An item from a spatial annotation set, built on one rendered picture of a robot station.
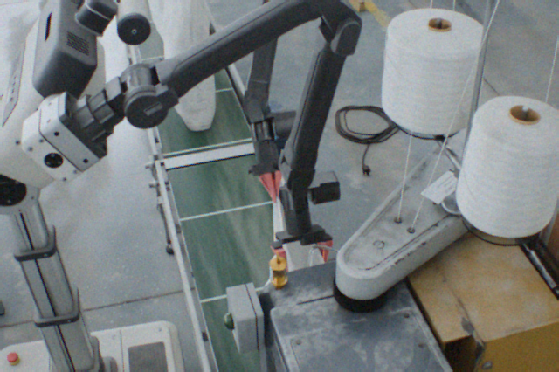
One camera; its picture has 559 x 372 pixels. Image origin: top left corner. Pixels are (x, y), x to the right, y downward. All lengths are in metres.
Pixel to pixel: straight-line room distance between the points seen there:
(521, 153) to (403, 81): 0.28
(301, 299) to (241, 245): 1.46
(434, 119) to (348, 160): 2.46
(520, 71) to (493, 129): 3.58
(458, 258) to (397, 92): 0.31
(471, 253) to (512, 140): 0.38
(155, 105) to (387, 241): 0.46
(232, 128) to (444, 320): 2.15
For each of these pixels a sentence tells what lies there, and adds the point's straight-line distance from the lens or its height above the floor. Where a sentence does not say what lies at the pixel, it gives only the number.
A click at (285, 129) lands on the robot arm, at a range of 1.78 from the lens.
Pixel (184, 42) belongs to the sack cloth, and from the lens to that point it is 2.97.
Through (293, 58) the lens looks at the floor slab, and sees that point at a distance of 4.43.
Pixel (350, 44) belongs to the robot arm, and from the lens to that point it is 1.30.
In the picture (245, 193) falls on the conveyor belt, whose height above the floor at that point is 0.38.
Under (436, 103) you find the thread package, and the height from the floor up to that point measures 1.59.
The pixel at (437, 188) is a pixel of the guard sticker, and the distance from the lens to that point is 1.25.
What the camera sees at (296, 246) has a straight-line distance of 1.76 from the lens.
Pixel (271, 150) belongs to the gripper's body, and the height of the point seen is 1.13.
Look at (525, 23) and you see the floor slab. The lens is 5.11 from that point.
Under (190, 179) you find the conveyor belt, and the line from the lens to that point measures 2.91.
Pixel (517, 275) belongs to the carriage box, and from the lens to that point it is 1.25.
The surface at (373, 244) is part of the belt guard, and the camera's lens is 1.13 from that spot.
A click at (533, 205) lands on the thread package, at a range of 0.98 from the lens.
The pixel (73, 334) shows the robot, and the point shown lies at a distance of 2.12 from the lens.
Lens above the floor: 2.21
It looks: 40 degrees down
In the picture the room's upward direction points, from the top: 2 degrees counter-clockwise
